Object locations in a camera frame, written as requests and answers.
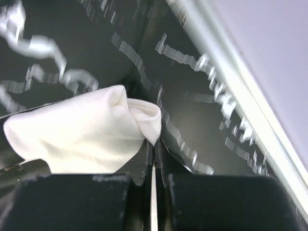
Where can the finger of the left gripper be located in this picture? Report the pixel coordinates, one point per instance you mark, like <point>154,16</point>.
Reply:
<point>13,168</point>

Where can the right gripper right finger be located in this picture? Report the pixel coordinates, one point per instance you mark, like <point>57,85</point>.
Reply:
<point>190,202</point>

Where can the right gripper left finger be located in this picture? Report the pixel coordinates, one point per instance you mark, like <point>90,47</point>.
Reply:
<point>99,202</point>

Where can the white t-shirt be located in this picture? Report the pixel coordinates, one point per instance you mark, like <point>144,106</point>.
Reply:
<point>96,132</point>

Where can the black marbled table mat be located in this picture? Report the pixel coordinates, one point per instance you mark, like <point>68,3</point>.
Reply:
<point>137,43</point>

